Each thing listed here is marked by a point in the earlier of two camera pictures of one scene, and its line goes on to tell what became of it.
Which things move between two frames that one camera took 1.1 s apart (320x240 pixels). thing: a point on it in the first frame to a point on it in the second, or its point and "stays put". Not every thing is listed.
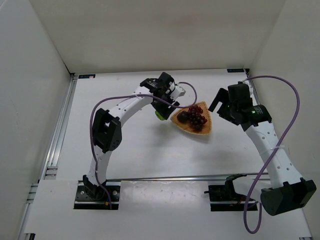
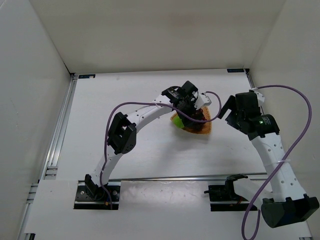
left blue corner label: (86, 76) stays put
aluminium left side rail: (50, 170) stays put
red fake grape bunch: (195, 118) stays put
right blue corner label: (235, 70) stays put
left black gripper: (164, 109) to (191, 110)
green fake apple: (160, 117) to (178, 122)
